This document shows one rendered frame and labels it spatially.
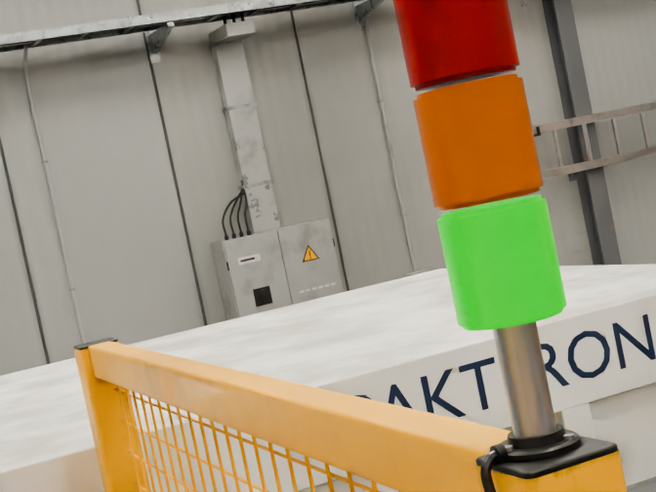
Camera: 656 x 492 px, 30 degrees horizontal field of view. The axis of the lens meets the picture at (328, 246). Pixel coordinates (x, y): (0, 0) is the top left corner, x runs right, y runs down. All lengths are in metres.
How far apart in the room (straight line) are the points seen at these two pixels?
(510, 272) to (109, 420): 1.06
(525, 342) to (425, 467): 0.13
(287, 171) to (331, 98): 0.64
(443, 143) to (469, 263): 0.05
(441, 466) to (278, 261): 7.75
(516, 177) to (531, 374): 0.09
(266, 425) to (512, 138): 0.42
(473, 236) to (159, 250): 7.87
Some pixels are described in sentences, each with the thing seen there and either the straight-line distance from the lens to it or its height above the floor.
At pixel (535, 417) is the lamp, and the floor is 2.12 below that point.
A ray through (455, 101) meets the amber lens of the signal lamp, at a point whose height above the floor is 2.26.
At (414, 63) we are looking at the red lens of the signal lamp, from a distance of 0.55.
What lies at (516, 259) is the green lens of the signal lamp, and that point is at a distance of 0.54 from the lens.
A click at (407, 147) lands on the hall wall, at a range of 9.14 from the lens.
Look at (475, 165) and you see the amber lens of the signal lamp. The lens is 0.53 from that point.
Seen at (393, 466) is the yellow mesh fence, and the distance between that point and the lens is 0.70.
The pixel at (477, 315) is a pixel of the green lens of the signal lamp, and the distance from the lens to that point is 0.54.
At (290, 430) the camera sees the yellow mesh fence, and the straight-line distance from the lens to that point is 0.85.
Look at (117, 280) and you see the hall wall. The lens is 8.32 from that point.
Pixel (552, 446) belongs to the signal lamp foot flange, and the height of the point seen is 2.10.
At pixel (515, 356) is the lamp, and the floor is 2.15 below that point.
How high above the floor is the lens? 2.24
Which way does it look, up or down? 3 degrees down
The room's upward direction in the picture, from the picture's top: 12 degrees counter-clockwise
